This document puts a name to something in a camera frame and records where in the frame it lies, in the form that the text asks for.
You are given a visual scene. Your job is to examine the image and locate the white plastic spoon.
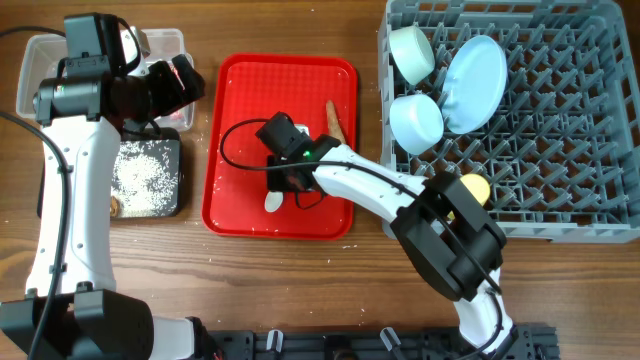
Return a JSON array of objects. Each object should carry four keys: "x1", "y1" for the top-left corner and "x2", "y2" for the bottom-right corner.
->
[{"x1": 264, "y1": 191, "x2": 284, "y2": 213}]

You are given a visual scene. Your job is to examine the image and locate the brown carrot piece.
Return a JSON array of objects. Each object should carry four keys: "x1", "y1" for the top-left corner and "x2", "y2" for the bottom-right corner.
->
[{"x1": 326, "y1": 100, "x2": 346, "y2": 144}]

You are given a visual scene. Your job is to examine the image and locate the white rice grains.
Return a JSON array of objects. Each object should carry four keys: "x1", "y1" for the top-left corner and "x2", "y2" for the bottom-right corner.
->
[{"x1": 111, "y1": 140, "x2": 180, "y2": 218}]

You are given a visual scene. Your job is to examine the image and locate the brown food scrap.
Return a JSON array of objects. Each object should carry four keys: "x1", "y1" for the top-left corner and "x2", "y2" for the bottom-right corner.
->
[{"x1": 110, "y1": 196, "x2": 122, "y2": 218}]

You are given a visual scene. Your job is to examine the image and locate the small light blue bowl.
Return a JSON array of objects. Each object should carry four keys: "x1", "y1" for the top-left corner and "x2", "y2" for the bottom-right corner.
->
[{"x1": 390, "y1": 94, "x2": 444, "y2": 155}]

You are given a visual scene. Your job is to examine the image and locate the green bowl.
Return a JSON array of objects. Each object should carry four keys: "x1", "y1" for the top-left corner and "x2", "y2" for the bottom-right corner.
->
[{"x1": 389, "y1": 26, "x2": 435, "y2": 85}]

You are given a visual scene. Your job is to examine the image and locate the yellow plastic cup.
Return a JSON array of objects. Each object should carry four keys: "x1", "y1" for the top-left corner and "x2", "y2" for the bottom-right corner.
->
[{"x1": 460, "y1": 174, "x2": 491, "y2": 206}]

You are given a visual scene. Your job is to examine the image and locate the large light blue plate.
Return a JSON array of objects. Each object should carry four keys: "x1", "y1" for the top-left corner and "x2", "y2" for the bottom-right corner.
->
[{"x1": 441, "y1": 35, "x2": 508, "y2": 134}]

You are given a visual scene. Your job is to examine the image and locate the red snack wrapper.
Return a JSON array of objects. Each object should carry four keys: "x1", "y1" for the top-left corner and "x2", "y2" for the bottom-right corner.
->
[{"x1": 169, "y1": 63, "x2": 182, "y2": 122}]

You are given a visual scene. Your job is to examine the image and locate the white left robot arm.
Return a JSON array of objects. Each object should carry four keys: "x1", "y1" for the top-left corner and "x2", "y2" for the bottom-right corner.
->
[{"x1": 1, "y1": 13, "x2": 223, "y2": 359}]

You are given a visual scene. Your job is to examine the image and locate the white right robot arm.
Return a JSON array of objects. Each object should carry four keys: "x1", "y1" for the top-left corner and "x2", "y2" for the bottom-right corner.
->
[{"x1": 255, "y1": 112, "x2": 515, "y2": 359}]

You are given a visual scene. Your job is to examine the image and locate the black waste tray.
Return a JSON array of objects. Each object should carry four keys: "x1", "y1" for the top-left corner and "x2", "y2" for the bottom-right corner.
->
[{"x1": 44, "y1": 122, "x2": 181, "y2": 223}]

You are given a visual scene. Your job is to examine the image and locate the clear plastic waste bin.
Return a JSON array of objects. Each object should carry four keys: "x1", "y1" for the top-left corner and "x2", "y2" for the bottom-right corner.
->
[{"x1": 15, "y1": 28, "x2": 195, "y2": 132}]

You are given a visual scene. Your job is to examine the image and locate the grey dishwasher rack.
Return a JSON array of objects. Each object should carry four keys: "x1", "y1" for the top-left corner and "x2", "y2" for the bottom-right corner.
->
[{"x1": 378, "y1": 0, "x2": 639, "y2": 243}]

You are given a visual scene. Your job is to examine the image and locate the red plastic tray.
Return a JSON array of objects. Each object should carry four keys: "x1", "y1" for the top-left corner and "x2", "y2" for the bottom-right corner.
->
[{"x1": 201, "y1": 54, "x2": 358, "y2": 240}]

